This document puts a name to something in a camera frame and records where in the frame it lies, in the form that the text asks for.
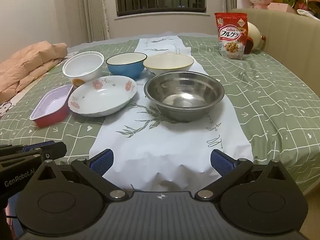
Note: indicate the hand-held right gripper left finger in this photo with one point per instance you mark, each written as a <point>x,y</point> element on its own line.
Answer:
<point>102,162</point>

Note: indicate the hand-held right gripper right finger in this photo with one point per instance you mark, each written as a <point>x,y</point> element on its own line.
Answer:
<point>222,163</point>

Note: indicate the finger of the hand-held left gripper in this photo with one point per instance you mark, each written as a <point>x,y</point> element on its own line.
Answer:
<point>56,151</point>
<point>37,146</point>

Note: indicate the red rectangular foil tray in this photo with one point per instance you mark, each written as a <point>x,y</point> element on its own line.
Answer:
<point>53,102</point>

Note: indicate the white floral plate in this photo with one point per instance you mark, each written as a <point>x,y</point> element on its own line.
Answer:
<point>100,97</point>

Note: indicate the stainless steel bowl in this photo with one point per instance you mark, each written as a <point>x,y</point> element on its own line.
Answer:
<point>185,90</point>

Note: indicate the white plastic bowl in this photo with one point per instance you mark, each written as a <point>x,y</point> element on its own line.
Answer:
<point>82,65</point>

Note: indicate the blue bowl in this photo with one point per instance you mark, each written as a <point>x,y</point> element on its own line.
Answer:
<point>126,70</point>

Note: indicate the cream bowl with yellow rim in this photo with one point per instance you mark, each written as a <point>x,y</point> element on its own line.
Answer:
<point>167,62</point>

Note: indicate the cartoon printed sheet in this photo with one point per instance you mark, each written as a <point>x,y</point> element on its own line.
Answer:
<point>5,107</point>

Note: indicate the white printed cloth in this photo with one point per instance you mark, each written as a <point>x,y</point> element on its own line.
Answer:
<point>175,142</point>

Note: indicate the green checked bedsheet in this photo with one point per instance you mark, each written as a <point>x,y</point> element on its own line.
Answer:
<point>262,92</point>

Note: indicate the pink comforter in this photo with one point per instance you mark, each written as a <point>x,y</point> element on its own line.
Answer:
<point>27,62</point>

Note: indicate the red cereal bag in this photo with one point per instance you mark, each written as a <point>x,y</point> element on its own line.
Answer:
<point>231,33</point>

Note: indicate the cream egg-shaped plush toy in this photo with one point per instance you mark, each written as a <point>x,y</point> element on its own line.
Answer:
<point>253,33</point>

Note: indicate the pink box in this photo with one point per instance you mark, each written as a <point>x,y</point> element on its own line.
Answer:
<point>280,7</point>

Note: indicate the white soft item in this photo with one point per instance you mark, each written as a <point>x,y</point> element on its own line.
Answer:
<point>308,13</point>

